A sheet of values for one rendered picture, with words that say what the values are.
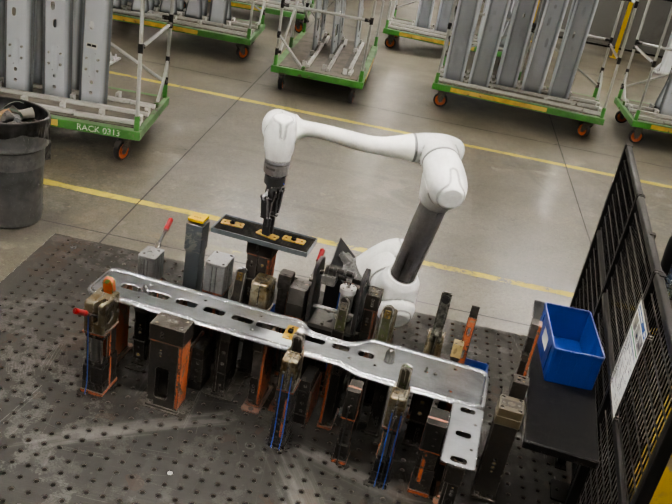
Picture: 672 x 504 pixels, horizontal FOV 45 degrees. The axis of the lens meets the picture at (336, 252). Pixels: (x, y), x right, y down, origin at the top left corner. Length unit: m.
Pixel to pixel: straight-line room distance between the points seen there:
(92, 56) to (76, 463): 4.58
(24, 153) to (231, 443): 2.93
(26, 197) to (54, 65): 1.79
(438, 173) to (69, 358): 1.45
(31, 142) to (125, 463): 2.93
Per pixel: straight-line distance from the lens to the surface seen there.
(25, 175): 5.28
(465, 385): 2.66
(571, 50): 9.87
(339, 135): 2.90
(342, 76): 8.73
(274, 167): 2.81
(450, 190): 2.70
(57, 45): 6.83
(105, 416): 2.79
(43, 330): 3.19
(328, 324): 2.86
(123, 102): 6.97
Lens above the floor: 2.47
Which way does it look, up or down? 27 degrees down
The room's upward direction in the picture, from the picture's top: 10 degrees clockwise
